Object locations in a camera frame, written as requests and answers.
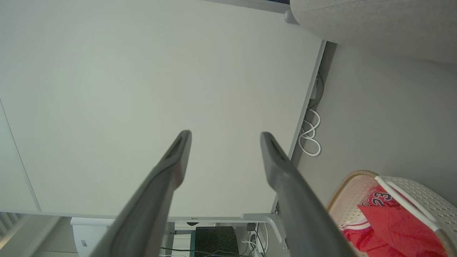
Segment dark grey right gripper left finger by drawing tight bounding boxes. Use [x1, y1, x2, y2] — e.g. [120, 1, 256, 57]
[89, 130, 192, 257]

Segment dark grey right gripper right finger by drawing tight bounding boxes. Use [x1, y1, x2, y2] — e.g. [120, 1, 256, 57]
[260, 132, 357, 257]

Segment red basketball shorts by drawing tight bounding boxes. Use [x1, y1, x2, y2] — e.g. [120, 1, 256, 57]
[340, 220, 391, 257]

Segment red basketball jersey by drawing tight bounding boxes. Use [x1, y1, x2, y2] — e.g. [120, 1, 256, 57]
[357, 185, 449, 257]

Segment black box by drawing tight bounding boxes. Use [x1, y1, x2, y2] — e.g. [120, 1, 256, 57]
[195, 226, 240, 257]

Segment white cabinet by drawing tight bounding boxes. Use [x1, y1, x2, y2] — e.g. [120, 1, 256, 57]
[71, 217, 117, 257]

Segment white perforated laundry basket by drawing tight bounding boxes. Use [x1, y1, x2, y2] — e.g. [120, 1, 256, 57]
[326, 170, 457, 257]

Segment white looped cable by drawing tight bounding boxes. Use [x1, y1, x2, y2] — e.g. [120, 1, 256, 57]
[298, 109, 322, 157]

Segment thin dark cable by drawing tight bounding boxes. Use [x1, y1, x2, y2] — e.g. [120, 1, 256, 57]
[307, 73, 325, 109]

